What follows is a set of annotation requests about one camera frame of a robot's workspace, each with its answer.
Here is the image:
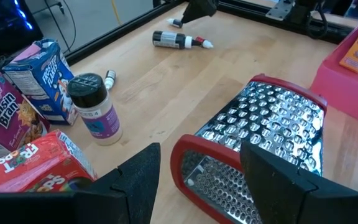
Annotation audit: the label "blue Frosted Flakes box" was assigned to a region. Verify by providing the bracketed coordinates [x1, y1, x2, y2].
[2, 37, 79, 126]

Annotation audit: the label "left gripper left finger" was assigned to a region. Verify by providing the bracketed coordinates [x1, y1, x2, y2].
[75, 142, 162, 224]

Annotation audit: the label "small red-labelled dropper bottle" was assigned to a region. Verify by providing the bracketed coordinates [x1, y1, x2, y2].
[194, 36, 214, 50]

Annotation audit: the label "red plastic tray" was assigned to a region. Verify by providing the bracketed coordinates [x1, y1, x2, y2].
[309, 19, 358, 130]

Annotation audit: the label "black-lidded purple-label spice shaker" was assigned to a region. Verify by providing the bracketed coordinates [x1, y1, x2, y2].
[67, 72, 124, 147]

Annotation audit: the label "red Froot Loops box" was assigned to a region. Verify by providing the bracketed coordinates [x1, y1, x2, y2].
[0, 129, 99, 194]

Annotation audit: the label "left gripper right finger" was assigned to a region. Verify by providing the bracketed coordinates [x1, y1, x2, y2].
[239, 141, 319, 224]

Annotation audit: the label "yellow power cable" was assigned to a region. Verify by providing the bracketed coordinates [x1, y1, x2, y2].
[110, 0, 121, 25]

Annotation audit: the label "computer tower blue lights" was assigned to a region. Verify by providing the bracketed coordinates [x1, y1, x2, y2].
[0, 0, 45, 55]

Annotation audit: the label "thin black floor cables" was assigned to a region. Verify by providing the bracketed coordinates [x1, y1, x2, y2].
[43, 0, 78, 52]

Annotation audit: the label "purple Raisin Bran box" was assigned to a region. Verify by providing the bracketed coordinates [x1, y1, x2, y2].
[0, 71, 51, 160]

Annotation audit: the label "red-framed metal box grater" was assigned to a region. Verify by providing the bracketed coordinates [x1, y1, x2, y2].
[170, 73, 328, 224]

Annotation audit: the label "large black food colouring bottle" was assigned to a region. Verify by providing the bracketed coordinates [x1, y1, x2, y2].
[152, 30, 199, 50]

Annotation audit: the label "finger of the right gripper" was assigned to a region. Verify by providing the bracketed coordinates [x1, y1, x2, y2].
[181, 0, 204, 24]
[198, 0, 219, 17]

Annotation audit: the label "black aluminium table frame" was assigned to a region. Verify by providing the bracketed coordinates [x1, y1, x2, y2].
[64, 0, 356, 67]

